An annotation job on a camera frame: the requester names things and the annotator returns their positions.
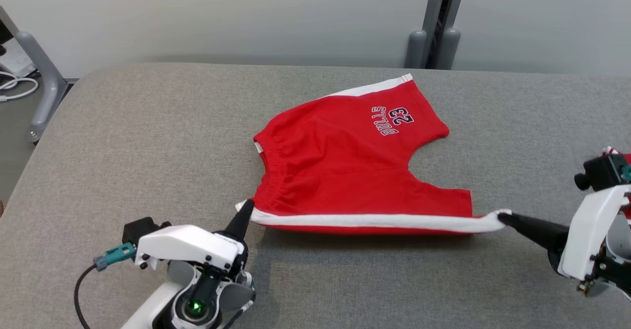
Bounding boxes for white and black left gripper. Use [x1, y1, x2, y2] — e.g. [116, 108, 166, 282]
[134, 199, 255, 273]

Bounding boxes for grey metal frame leg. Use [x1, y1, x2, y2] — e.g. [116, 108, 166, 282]
[0, 6, 69, 145]

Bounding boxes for white power adapter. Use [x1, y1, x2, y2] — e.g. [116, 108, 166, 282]
[0, 37, 35, 75]

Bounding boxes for red shorts with white stripe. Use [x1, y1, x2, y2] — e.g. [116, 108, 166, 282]
[235, 73, 512, 236]

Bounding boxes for black left cable teal plug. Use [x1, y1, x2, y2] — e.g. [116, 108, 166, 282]
[74, 243, 137, 329]

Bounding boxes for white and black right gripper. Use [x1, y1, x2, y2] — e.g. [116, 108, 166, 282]
[498, 185, 631, 280]

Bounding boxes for grey partition post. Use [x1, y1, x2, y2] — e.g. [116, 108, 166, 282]
[404, 0, 469, 71]

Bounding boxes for white cable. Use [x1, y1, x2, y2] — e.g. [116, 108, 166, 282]
[0, 70, 39, 103]

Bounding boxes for red jersey with white sleeves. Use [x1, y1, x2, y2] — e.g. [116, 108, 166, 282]
[600, 146, 631, 220]

